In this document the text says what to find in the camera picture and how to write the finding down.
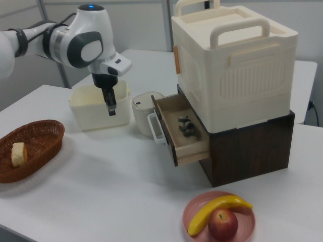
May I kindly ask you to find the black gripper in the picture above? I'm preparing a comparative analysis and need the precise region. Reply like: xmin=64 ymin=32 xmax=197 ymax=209
xmin=91 ymin=72 xmax=119 ymax=116

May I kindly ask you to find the cream open plastic bin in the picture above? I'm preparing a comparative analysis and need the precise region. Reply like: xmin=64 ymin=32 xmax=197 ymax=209
xmin=69 ymin=80 xmax=132 ymax=132

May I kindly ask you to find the black wall cable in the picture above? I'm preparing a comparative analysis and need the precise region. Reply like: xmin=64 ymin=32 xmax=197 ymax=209
xmin=308 ymin=100 xmax=319 ymax=126

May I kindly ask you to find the small grey toy animal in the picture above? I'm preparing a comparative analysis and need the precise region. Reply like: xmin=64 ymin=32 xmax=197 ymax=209
xmin=176 ymin=115 xmax=196 ymax=138

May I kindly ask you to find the brown wicker basket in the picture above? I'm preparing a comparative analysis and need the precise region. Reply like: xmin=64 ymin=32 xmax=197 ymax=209
xmin=0 ymin=119 xmax=66 ymax=184

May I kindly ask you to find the dark wooden cabinet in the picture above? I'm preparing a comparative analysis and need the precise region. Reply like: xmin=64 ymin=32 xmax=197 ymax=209
xmin=176 ymin=84 xmax=295 ymax=189

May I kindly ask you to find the pink plate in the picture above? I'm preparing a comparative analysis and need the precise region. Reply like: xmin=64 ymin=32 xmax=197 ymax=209
xmin=182 ymin=191 xmax=256 ymax=242

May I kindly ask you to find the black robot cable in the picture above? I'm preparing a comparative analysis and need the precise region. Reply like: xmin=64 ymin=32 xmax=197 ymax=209
xmin=15 ymin=12 xmax=78 ymax=46

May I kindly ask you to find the wooden drawer with white handle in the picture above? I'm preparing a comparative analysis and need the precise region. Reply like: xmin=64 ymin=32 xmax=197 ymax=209
xmin=147 ymin=93 xmax=210 ymax=167

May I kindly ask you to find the bread slice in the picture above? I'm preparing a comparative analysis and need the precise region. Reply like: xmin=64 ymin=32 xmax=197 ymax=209
xmin=11 ymin=142 xmax=28 ymax=168

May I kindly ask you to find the red apple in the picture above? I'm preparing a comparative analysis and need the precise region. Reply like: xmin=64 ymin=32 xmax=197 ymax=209
xmin=207 ymin=208 xmax=239 ymax=241

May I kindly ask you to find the yellow banana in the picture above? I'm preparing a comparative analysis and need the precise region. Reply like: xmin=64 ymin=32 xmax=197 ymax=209
xmin=188 ymin=194 xmax=253 ymax=237

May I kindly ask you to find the cream plastic storage box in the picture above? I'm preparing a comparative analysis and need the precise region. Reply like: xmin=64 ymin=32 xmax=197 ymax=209
xmin=171 ymin=0 xmax=299 ymax=133

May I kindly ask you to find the cream lidded trash can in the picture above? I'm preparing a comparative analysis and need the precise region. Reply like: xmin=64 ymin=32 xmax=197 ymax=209
xmin=131 ymin=92 xmax=165 ymax=140

